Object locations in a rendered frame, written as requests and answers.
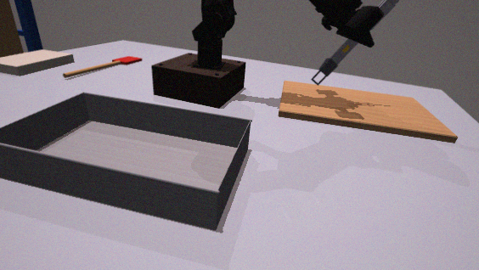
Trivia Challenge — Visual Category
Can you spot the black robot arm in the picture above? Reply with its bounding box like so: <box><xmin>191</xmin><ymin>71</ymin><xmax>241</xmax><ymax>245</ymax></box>
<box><xmin>192</xmin><ymin>0</ymin><xmax>237</xmax><ymax>70</ymax></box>

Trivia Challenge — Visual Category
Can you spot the beige flat rectangular board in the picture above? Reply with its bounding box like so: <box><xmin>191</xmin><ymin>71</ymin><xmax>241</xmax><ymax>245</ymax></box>
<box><xmin>0</xmin><ymin>50</ymin><xmax>74</xmax><ymax>76</ymax></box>

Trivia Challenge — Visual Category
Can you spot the red spatula with wooden handle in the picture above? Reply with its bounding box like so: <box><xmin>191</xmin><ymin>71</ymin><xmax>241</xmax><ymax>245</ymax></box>
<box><xmin>63</xmin><ymin>57</ymin><xmax>143</xmax><ymax>78</ymax></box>

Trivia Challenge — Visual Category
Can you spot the light brown wooden board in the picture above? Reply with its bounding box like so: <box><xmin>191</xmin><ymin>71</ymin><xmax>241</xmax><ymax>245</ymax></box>
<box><xmin>278</xmin><ymin>81</ymin><xmax>458</xmax><ymax>143</ymax></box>

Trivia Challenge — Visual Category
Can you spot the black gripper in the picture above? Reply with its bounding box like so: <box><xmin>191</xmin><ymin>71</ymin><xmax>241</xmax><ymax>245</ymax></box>
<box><xmin>314</xmin><ymin>0</ymin><xmax>384</xmax><ymax>48</ymax></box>

